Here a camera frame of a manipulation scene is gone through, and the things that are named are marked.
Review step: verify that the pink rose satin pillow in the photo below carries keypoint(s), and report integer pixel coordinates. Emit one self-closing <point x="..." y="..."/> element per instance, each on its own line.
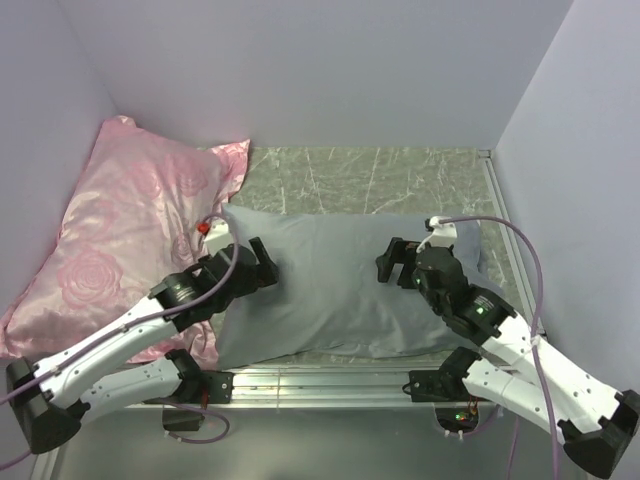
<point x="133" y="219"/>

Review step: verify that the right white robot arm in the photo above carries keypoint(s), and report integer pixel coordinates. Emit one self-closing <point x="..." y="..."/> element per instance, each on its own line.
<point x="593" y="422"/>

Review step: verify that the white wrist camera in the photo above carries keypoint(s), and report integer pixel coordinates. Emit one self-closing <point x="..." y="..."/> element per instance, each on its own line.
<point x="441" y="232"/>
<point x="215" y="236"/>

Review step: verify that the right controller board with leds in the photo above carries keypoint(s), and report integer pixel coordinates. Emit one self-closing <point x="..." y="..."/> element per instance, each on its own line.
<point x="458" y="420"/>

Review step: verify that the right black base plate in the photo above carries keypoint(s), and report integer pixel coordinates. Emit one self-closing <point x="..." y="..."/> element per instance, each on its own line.
<point x="434" y="386"/>

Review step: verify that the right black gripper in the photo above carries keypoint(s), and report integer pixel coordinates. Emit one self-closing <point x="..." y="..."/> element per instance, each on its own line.
<point x="398" y="251"/>

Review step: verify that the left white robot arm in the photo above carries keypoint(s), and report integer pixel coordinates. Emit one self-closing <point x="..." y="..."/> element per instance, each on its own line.
<point x="54" y="397"/>

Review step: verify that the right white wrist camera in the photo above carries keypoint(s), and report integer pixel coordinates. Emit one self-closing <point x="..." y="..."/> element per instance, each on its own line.
<point x="441" y="232"/>

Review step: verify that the aluminium front rail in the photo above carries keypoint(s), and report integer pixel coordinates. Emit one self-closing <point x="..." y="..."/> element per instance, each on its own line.
<point x="339" y="386"/>

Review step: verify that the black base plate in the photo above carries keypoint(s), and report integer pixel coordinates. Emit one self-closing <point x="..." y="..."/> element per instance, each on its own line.
<point x="434" y="386"/>
<point x="217" y="387"/>

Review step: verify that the aluminium rail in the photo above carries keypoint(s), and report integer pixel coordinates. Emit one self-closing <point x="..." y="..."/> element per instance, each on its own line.
<point x="339" y="386"/>
<point x="509" y="237"/>

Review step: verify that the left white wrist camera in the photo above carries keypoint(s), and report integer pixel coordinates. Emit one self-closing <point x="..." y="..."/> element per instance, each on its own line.
<point x="215" y="236"/>

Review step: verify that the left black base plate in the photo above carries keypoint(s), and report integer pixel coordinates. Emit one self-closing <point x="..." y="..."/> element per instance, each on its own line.
<point x="217" y="387"/>

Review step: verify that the grey pillowcase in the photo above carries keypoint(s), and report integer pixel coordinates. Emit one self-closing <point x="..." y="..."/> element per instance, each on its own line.
<point x="328" y="299"/>

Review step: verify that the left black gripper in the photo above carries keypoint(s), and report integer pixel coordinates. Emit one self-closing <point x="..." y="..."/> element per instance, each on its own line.
<point x="263" y="274"/>

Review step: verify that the aluminium right side rail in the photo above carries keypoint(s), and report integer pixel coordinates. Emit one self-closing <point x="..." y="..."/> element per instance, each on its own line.
<point x="509" y="237"/>

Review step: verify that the black box under rail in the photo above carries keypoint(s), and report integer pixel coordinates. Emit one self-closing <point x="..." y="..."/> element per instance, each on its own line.
<point x="177" y="421"/>

